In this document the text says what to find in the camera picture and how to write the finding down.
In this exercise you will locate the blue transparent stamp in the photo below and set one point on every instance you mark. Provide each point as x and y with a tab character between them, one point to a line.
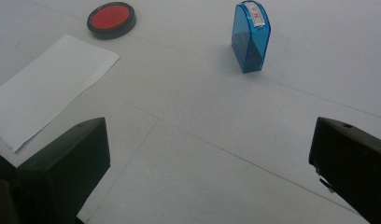
251	43

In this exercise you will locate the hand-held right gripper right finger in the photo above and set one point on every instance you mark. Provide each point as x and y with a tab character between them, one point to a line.
353	161

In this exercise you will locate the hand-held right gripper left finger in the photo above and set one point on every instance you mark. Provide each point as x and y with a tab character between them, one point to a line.
64	165

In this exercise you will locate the round red ink pad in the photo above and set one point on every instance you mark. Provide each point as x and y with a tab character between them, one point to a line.
110	17

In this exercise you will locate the white paper sheet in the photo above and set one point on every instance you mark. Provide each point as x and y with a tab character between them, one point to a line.
48	90

